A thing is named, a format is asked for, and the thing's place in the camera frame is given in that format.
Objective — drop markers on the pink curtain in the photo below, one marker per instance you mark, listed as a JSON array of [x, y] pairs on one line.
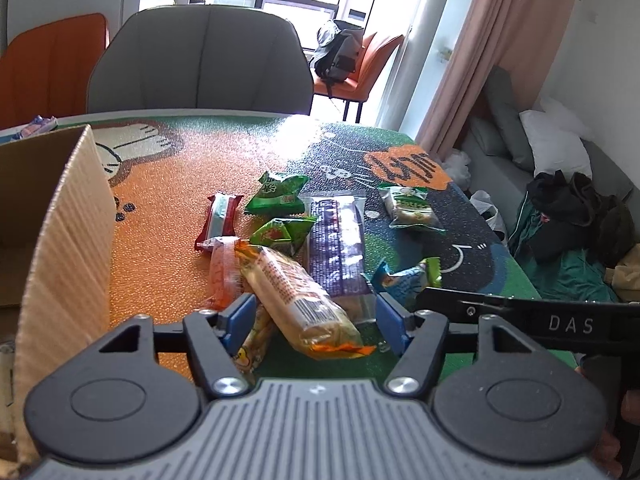
[[485, 60]]

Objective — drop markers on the grey chair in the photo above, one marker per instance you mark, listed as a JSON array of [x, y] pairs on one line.
[[200, 60]]

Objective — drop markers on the yellow cartoon snack packet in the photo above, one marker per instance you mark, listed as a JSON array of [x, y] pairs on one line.
[[255, 347]]

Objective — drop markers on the grey sofa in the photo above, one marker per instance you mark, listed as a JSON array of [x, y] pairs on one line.
[[497, 176]]

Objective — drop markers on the orange chair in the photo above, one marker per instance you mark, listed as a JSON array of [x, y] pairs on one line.
[[372, 67], [45, 70]]

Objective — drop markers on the purple cake roll packet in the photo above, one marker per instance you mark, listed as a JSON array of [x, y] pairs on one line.
[[335, 245]]

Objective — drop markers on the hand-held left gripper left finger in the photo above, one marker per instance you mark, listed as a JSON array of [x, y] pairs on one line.
[[239, 320]]

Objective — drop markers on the white pillow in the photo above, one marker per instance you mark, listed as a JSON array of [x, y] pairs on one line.
[[570, 115], [555, 145]]

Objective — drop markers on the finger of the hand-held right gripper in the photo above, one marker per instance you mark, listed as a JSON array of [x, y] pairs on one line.
[[465, 304]]

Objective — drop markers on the green snack packet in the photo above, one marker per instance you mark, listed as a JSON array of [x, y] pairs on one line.
[[277, 195], [280, 234]]

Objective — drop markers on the pile of dark clothes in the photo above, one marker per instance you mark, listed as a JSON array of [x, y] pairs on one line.
[[565, 220]]

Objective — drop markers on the printed table mat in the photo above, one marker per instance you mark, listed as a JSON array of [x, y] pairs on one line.
[[165, 210]]

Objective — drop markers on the orange star-print snack packet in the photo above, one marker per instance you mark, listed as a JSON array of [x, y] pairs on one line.
[[222, 272]]

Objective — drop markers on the black backpack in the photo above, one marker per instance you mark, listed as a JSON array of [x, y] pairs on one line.
[[335, 55]]

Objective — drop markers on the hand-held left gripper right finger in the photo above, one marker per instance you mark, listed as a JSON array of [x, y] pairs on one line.
[[392, 322]]

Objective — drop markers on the large grey pillow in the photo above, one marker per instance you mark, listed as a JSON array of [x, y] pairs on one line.
[[505, 110]]

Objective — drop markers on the small grey pillow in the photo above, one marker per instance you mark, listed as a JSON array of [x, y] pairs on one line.
[[487, 135]]

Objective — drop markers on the green-white rice cracker packet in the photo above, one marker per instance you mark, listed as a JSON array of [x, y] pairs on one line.
[[410, 207]]

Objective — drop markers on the white stuffing clump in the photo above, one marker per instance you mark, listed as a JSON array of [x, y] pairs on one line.
[[457, 165]]

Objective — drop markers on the orange biscuit packet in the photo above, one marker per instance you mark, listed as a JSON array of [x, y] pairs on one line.
[[295, 300]]

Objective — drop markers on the person's right hand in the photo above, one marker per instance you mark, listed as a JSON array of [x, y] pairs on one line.
[[616, 452]]

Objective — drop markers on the white plastic bag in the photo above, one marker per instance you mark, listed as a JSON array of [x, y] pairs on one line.
[[492, 215]]

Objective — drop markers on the red snack packet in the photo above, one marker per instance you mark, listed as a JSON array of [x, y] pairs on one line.
[[220, 217]]

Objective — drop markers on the blue-green snack packet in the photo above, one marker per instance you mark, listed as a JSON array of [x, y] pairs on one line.
[[405, 282]]

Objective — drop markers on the small pink-blue packet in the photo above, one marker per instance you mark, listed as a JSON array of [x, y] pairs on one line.
[[35, 127]]

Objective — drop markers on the cardboard box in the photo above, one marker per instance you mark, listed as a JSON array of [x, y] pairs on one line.
[[65, 260]]

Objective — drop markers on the green cloth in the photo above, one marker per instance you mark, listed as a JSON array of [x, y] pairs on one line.
[[565, 280]]

